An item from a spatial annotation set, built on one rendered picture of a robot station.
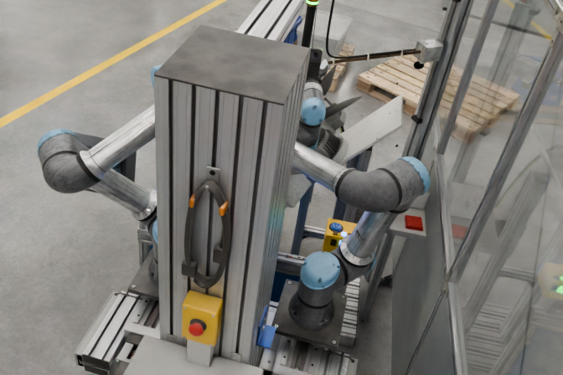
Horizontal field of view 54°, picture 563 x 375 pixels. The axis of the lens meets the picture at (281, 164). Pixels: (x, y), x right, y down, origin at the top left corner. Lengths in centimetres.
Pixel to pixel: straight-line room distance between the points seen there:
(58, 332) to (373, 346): 165
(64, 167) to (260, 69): 70
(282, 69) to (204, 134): 20
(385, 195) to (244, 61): 56
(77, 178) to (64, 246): 204
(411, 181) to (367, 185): 13
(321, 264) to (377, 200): 39
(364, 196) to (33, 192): 288
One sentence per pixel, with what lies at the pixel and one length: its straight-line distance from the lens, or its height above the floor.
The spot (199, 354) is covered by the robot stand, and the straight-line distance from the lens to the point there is 151.
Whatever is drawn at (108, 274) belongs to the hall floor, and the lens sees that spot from 340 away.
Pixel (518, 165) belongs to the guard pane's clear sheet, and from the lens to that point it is 180.
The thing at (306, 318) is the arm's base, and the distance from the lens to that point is 185.
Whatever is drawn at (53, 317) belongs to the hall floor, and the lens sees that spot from 326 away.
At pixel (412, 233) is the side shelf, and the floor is 86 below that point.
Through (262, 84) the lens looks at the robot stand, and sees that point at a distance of 104.
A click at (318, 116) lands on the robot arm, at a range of 171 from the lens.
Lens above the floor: 254
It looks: 37 degrees down
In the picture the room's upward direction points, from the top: 8 degrees clockwise
